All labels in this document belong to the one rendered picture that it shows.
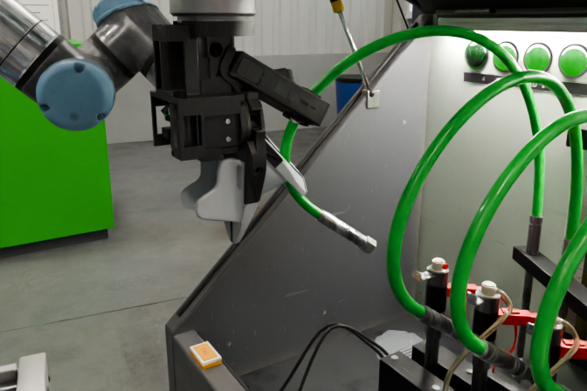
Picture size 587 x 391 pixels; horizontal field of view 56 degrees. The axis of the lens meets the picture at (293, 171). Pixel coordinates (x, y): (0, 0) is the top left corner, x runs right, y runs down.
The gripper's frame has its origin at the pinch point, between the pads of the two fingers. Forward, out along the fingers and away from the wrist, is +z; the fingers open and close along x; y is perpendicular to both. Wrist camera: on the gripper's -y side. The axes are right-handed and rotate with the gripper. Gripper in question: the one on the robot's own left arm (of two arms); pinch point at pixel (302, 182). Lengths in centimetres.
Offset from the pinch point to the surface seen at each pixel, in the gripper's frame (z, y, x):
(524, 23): 5.3, -40.5, -13.9
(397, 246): 10.8, -4.0, 18.6
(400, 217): 8.9, -6.2, 18.9
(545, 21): 7.0, -41.7, -11.0
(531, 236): 29.0, -18.7, -10.0
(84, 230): -71, 149, -280
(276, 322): 15.6, 22.6, -24.9
